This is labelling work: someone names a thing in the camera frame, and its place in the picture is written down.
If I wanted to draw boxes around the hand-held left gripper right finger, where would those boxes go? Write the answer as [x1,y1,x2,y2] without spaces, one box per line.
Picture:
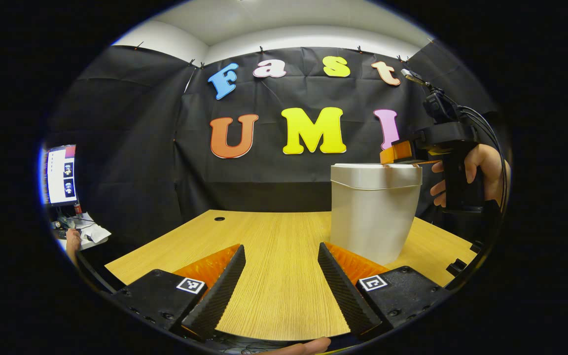
[318,242,455,338]

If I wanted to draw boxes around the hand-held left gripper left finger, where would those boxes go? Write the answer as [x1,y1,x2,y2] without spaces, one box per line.
[111,244,246,342]

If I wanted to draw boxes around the white desktop garbage bin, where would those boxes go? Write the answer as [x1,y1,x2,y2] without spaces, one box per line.
[330,163,423,265]

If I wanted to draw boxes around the wooden desktop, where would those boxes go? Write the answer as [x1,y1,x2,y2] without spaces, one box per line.
[104,210,478,342]

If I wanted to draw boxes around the white papers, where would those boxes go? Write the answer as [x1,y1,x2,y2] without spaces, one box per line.
[70,214,112,247]

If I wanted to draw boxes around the black backdrop cloth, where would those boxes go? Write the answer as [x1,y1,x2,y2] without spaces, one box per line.
[42,38,511,247]

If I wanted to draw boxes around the computer monitor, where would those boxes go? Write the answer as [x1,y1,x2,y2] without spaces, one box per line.
[42,144,78,207]

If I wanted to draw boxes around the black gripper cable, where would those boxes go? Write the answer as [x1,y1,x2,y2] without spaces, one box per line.
[457,105,509,213]

